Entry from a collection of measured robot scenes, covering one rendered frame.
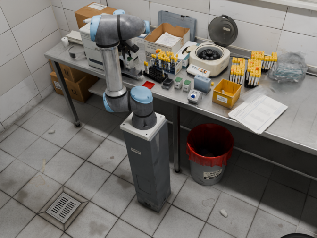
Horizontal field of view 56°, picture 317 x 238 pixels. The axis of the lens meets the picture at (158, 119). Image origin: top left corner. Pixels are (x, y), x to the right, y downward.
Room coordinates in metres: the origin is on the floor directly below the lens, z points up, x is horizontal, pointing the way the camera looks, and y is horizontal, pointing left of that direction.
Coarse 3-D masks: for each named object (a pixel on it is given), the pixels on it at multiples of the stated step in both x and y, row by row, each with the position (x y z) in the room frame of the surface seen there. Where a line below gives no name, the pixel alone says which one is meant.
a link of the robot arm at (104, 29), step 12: (96, 24) 1.25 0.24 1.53; (108, 24) 1.24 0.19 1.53; (96, 36) 1.23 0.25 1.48; (108, 36) 1.23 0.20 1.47; (120, 36) 1.23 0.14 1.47; (108, 48) 1.22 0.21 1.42; (108, 60) 1.23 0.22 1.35; (108, 72) 1.22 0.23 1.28; (120, 72) 1.25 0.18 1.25; (108, 84) 1.22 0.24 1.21; (120, 84) 1.23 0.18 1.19; (108, 96) 1.20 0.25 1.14; (120, 96) 1.20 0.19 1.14; (108, 108) 1.18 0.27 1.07; (120, 108) 1.18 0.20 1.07
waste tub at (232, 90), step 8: (224, 80) 1.47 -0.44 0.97; (216, 88) 1.40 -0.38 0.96; (224, 88) 1.46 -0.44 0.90; (232, 88) 1.43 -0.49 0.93; (240, 88) 1.38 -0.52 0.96; (216, 96) 1.36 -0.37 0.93; (224, 96) 1.33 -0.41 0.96; (232, 96) 1.40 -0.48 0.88; (224, 104) 1.32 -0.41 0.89; (232, 104) 1.31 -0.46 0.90
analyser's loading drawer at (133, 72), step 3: (120, 66) 1.78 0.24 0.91; (123, 66) 1.78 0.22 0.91; (123, 69) 1.74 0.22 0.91; (126, 69) 1.72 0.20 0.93; (129, 69) 1.74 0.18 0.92; (132, 69) 1.69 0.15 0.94; (135, 69) 1.72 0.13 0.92; (141, 69) 1.70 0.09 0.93; (123, 72) 1.71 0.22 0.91; (126, 72) 1.70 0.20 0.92; (129, 72) 1.69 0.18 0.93; (132, 72) 1.69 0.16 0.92; (135, 72) 1.70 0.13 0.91; (138, 72) 1.67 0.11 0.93; (141, 72) 1.69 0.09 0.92; (132, 75) 1.67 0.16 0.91; (135, 75) 1.66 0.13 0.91; (138, 75) 1.66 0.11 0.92; (141, 75) 1.68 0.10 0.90
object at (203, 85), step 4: (196, 76) 1.52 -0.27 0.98; (200, 76) 1.51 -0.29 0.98; (196, 80) 1.50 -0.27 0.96; (200, 80) 1.48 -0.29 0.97; (204, 80) 1.47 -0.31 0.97; (208, 80) 1.47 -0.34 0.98; (196, 84) 1.50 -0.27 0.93; (200, 84) 1.48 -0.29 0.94; (204, 84) 1.46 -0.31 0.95; (208, 84) 1.45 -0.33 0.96; (196, 88) 1.50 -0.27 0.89; (200, 88) 1.48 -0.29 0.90; (204, 88) 1.46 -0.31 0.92; (208, 88) 1.46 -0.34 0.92; (204, 92) 1.46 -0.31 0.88; (208, 92) 1.46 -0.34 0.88
